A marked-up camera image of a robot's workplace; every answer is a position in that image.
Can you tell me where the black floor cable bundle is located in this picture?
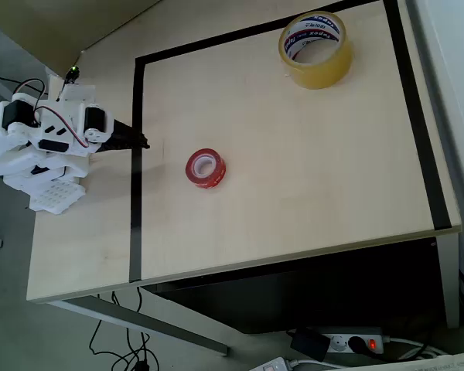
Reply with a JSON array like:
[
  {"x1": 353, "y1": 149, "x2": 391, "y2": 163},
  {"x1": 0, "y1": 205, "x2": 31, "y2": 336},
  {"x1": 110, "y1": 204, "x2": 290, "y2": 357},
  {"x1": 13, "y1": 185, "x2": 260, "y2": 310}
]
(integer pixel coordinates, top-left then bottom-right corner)
[{"x1": 88, "y1": 288, "x2": 159, "y2": 371}]

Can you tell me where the black tape strip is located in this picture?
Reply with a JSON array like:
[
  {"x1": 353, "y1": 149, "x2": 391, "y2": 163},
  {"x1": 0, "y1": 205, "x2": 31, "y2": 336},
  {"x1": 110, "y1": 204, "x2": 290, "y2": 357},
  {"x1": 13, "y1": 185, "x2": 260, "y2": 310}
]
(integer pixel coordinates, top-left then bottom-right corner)
[
  {"x1": 384, "y1": 0, "x2": 452, "y2": 230},
  {"x1": 134, "y1": 0, "x2": 390, "y2": 70},
  {"x1": 128, "y1": 56, "x2": 146, "y2": 283}
]

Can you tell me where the white perforated base clamp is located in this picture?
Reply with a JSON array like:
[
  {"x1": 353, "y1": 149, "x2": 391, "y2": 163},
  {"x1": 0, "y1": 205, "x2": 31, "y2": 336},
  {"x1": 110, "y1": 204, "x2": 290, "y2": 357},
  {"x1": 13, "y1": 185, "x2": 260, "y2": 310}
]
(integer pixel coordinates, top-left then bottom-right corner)
[{"x1": 28, "y1": 179, "x2": 87, "y2": 216}]

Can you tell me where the white power strip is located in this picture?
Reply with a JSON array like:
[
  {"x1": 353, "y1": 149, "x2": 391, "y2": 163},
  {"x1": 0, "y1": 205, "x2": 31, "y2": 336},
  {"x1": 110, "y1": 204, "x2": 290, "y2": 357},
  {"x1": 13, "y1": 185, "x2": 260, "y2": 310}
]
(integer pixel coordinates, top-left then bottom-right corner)
[{"x1": 249, "y1": 356, "x2": 291, "y2": 371}]

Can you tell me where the white power cable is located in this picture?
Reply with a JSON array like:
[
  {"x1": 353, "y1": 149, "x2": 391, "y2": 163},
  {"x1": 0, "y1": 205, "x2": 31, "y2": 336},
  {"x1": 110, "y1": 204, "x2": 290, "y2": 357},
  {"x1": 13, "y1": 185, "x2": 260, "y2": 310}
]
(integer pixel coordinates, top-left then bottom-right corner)
[{"x1": 285, "y1": 336, "x2": 444, "y2": 370}]

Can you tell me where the grey upright table leg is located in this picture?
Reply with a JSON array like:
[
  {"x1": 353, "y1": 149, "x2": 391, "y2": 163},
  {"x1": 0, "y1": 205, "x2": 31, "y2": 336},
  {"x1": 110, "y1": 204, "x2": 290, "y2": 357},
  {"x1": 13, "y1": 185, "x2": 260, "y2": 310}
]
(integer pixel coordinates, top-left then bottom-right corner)
[{"x1": 442, "y1": 231, "x2": 462, "y2": 330}]

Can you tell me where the red white black servo cable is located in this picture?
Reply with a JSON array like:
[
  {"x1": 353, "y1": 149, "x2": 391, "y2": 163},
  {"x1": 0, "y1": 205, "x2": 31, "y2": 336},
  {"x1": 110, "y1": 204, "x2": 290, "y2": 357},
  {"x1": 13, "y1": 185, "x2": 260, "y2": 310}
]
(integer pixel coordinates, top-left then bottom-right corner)
[{"x1": 11, "y1": 78, "x2": 90, "y2": 148}]

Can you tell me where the grey diagonal table beam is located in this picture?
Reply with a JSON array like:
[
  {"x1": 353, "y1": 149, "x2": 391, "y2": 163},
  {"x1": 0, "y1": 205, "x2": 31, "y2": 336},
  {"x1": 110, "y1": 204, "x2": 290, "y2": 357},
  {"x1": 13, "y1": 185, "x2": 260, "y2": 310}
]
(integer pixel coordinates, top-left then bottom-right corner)
[{"x1": 46, "y1": 295, "x2": 231, "y2": 357}]

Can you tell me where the yellow packing tape roll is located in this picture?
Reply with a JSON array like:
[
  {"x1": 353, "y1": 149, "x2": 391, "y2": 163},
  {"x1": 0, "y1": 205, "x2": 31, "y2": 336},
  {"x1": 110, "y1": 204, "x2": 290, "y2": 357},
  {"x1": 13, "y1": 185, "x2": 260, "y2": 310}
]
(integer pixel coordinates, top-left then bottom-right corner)
[{"x1": 277, "y1": 10, "x2": 353, "y2": 90}]

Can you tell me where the grey power strip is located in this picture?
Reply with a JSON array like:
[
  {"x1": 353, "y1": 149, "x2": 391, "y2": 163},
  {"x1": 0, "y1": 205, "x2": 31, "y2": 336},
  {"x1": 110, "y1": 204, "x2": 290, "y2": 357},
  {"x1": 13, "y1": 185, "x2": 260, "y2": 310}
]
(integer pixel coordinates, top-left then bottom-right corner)
[{"x1": 288, "y1": 326, "x2": 391, "y2": 356}]

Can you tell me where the black round plug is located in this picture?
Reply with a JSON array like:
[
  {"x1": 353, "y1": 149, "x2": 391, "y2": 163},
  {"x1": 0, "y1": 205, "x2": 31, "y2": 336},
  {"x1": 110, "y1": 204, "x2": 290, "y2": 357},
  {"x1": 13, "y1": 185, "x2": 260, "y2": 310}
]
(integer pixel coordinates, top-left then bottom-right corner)
[{"x1": 347, "y1": 335, "x2": 368, "y2": 355}]

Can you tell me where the black under-table panel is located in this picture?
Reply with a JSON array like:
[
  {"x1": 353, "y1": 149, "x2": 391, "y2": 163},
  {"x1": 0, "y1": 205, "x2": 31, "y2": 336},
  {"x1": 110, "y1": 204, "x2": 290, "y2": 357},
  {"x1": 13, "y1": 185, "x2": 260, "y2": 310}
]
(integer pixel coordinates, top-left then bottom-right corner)
[{"x1": 142, "y1": 235, "x2": 448, "y2": 335}]

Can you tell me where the red tape roll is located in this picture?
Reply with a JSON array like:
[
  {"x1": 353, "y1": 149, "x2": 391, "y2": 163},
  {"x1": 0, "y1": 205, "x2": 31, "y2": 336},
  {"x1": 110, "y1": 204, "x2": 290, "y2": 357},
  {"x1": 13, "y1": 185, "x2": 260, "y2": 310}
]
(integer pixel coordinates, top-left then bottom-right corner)
[{"x1": 184, "y1": 147, "x2": 228, "y2": 190}]

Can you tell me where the black power adapter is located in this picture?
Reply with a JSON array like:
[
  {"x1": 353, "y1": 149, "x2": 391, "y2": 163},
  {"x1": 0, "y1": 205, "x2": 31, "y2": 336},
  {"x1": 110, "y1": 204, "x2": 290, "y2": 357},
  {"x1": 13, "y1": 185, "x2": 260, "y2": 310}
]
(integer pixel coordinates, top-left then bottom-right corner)
[{"x1": 289, "y1": 327, "x2": 332, "y2": 363}]

